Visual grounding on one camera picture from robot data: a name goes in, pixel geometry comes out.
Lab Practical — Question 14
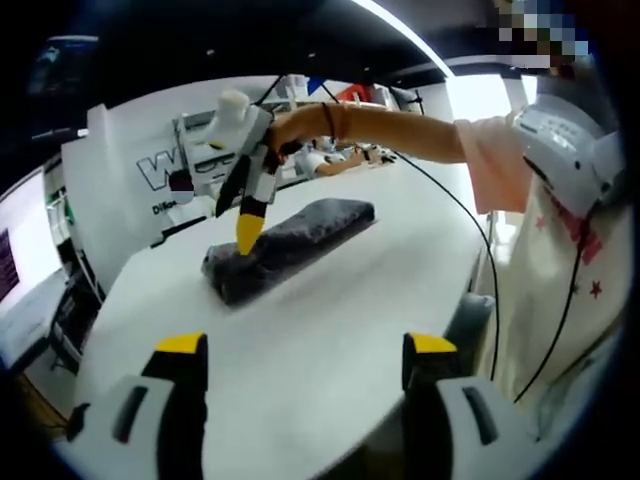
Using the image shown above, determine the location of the black chest device cable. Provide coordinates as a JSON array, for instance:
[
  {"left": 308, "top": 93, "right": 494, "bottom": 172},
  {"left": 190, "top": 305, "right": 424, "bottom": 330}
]
[{"left": 512, "top": 209, "right": 600, "bottom": 407}]

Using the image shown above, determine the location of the person's white printed shirt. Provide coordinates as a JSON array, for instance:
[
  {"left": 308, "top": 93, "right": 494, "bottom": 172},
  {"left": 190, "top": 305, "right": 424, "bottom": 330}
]
[{"left": 457, "top": 112, "right": 631, "bottom": 442}]

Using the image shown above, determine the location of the large wall screen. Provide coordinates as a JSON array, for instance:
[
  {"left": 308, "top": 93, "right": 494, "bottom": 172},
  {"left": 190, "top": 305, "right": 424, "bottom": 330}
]
[{"left": 27, "top": 34, "right": 100, "bottom": 96}]

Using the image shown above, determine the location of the ceiling light strip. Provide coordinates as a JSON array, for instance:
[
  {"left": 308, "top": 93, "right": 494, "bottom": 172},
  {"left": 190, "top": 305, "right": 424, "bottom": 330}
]
[{"left": 349, "top": 0, "right": 457, "bottom": 77}]

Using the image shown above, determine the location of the grey towel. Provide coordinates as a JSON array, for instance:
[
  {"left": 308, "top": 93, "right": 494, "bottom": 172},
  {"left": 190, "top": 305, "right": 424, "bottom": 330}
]
[{"left": 201, "top": 198, "right": 376, "bottom": 306}]

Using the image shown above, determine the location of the person's right hand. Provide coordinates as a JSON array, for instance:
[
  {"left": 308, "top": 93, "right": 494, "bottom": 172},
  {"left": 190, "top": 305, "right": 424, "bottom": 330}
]
[{"left": 263, "top": 103, "right": 332, "bottom": 170}]

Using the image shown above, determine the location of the grey chair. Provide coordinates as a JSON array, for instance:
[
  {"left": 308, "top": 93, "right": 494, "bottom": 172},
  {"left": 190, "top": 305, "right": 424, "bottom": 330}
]
[{"left": 443, "top": 292, "right": 497, "bottom": 354}]

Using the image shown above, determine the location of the black laptop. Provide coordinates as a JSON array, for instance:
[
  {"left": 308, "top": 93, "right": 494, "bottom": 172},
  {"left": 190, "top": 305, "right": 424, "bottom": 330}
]
[{"left": 149, "top": 219, "right": 202, "bottom": 250}]

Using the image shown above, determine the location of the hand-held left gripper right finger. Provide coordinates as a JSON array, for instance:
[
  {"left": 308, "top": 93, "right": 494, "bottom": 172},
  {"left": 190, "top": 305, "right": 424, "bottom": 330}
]
[{"left": 402, "top": 332, "right": 546, "bottom": 480}]

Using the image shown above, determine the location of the open laptop pink screen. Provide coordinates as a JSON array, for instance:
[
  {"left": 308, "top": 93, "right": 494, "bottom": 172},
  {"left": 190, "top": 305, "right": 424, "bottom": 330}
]
[{"left": 0, "top": 169, "right": 64, "bottom": 354}]

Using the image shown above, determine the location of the white chest device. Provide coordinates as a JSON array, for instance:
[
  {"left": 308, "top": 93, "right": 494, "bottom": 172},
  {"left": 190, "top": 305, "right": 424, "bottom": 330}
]
[{"left": 514, "top": 74, "right": 627, "bottom": 217}]

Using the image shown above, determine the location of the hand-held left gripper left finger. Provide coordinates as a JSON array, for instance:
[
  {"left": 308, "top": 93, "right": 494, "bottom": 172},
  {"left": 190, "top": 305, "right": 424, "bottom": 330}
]
[{"left": 64, "top": 330, "right": 209, "bottom": 480}]

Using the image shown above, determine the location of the white table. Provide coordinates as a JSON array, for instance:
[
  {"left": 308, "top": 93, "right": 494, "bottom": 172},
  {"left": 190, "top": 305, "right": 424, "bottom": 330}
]
[{"left": 74, "top": 159, "right": 494, "bottom": 480}]

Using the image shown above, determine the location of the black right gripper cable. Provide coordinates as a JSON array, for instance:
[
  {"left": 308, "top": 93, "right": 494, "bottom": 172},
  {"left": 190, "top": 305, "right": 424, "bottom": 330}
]
[{"left": 384, "top": 148, "right": 502, "bottom": 387}]

